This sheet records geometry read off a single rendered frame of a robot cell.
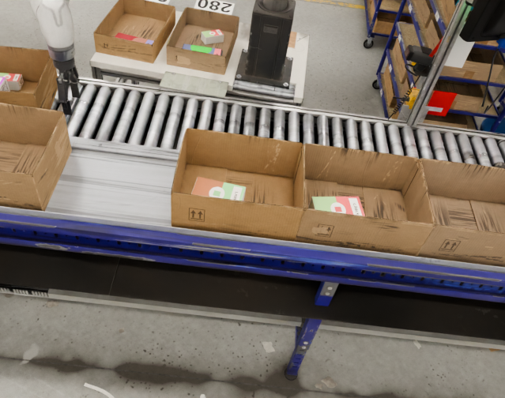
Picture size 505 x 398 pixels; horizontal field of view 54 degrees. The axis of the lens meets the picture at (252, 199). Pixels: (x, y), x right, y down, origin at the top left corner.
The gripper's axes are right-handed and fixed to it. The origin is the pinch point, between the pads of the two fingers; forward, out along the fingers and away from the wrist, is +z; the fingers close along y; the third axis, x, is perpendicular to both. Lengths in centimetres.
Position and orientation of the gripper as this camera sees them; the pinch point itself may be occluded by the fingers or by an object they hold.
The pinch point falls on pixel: (71, 101)
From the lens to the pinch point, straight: 210.5
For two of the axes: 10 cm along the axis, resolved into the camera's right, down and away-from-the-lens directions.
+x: -9.9, -1.2, -0.5
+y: 0.6, -7.4, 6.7
